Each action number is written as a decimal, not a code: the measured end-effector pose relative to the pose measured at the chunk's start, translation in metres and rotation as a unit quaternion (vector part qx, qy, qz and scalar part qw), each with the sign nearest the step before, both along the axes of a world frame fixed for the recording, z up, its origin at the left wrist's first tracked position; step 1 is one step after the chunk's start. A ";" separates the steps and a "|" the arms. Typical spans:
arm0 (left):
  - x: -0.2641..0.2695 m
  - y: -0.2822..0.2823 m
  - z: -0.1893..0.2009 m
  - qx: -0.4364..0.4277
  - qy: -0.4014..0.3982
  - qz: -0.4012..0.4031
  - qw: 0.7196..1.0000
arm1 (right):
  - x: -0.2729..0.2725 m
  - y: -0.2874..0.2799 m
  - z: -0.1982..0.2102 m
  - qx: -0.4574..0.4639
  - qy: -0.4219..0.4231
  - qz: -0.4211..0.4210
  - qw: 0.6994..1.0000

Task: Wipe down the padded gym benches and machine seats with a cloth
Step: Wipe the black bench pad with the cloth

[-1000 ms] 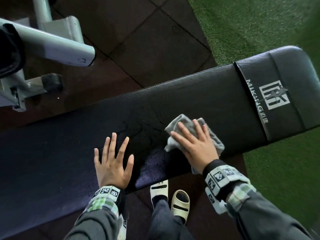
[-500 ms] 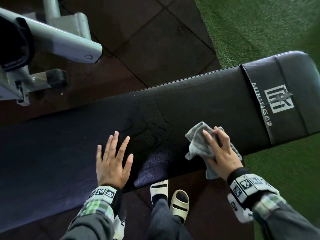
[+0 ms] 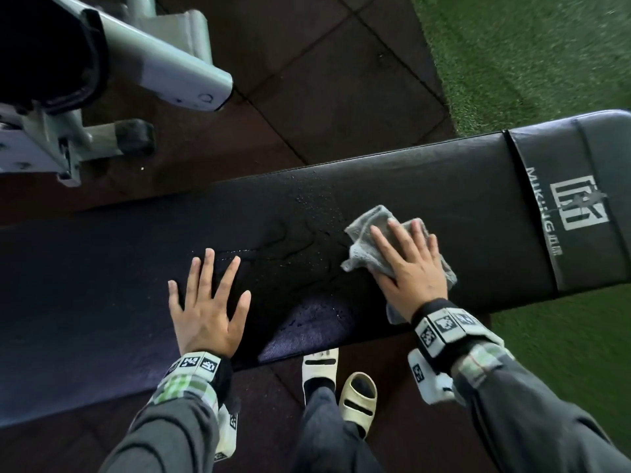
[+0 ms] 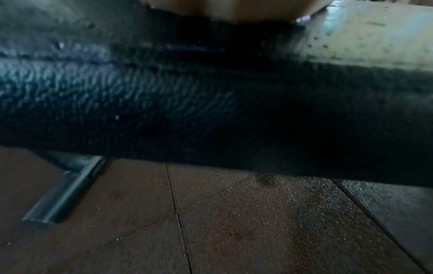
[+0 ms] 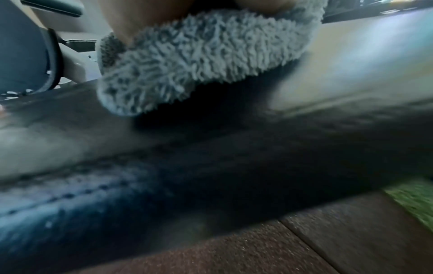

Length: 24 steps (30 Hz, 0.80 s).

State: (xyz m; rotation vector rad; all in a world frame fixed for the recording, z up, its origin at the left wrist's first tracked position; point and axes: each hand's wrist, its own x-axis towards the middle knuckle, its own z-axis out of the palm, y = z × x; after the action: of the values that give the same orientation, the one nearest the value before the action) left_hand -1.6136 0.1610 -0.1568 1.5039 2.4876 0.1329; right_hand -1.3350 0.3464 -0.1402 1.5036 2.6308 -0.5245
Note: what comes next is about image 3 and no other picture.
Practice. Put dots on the person's right hand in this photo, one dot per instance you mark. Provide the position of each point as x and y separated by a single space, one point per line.
419 283

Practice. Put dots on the person's left hand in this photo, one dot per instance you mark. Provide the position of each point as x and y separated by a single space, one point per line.
207 330

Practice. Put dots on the grey cleaning cloth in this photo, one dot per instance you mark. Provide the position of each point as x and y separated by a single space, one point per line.
362 241

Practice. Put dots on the black padded bench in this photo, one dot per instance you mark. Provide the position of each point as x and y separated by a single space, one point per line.
148 270

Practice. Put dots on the grey gym machine frame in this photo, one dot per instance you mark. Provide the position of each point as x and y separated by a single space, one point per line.
162 68

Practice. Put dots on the person's right forearm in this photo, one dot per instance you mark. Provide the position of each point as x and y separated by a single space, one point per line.
532 418

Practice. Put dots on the person's left forearm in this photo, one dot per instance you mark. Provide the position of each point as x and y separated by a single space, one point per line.
167 433

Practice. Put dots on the person's dark trousers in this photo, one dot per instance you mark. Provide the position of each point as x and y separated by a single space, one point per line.
325 438

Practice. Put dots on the left marker wristband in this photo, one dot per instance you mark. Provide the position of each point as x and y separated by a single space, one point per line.
197 364

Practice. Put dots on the marker wristband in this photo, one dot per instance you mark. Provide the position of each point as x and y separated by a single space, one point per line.
443 330
197 364

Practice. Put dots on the right marker wristband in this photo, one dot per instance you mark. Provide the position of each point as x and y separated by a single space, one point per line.
443 330

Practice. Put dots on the cream foam slipper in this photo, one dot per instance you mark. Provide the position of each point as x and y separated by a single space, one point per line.
357 403
320 369

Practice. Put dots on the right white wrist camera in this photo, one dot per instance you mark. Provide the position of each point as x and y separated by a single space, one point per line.
429 384

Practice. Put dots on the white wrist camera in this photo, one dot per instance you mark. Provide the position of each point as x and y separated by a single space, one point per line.
227 433
429 384

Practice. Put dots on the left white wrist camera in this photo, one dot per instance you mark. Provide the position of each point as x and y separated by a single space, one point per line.
227 433

